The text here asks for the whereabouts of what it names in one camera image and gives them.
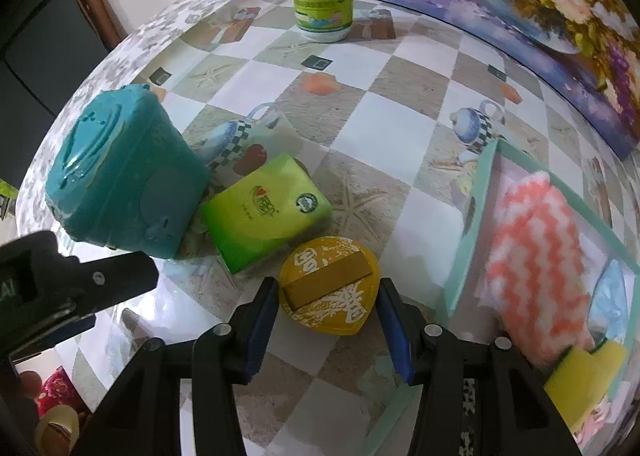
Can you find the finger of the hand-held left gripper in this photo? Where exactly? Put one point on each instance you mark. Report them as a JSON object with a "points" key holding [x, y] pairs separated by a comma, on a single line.
{"points": [[120, 276], [60, 333]]}

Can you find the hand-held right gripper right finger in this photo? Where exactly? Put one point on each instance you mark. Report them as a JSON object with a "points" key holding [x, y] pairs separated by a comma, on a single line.
{"points": [[395, 336]]}

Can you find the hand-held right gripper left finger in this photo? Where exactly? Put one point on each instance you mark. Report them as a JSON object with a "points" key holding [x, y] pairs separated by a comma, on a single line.
{"points": [[260, 336]]}

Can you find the yellow heart-shaped box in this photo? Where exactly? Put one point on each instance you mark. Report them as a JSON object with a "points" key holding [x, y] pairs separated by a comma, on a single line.
{"points": [[320, 256]]}

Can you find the white storage box teal trim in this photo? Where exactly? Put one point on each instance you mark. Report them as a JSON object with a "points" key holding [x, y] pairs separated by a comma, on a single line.
{"points": [[480, 216]]}

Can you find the pink white striped cloth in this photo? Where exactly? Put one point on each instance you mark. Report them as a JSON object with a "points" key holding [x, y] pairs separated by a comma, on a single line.
{"points": [[540, 261]]}

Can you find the yellow sponge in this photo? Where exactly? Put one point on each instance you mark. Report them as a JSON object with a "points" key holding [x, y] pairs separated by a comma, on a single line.
{"points": [[585, 376]]}

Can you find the blue face mask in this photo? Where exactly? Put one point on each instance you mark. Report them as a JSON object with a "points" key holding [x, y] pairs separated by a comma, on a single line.
{"points": [[610, 296]]}

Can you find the red floral fabric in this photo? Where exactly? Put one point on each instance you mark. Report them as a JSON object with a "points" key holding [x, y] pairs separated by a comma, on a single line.
{"points": [[57, 386]]}

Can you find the teal plastic wipes box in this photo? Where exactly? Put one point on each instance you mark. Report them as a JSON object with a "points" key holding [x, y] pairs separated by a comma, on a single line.
{"points": [[125, 171]]}

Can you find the leopard print scrunchie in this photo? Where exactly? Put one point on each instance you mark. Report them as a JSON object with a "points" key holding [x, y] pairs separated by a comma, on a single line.
{"points": [[469, 416]]}

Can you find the green tissue packet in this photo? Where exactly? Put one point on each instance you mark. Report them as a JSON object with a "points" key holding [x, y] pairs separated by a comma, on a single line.
{"points": [[260, 221]]}

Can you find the dark cabinet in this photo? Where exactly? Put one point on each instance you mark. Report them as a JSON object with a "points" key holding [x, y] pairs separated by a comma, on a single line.
{"points": [[40, 61]]}

